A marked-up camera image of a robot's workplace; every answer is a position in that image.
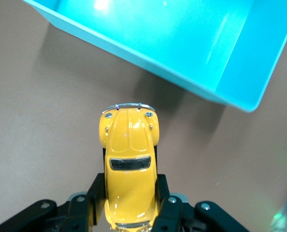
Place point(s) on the brown table cover mat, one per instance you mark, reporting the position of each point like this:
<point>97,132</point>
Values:
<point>37,120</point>

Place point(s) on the yellow beetle toy car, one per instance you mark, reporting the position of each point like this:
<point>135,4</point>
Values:
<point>129,188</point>

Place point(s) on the teal plastic bin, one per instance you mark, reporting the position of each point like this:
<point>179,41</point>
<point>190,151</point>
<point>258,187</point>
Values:
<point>158,36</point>

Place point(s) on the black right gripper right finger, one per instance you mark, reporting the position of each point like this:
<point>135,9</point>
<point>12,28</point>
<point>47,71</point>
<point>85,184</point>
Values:
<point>182,217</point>

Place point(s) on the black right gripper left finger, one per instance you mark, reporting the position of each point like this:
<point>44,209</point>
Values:
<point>73,215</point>

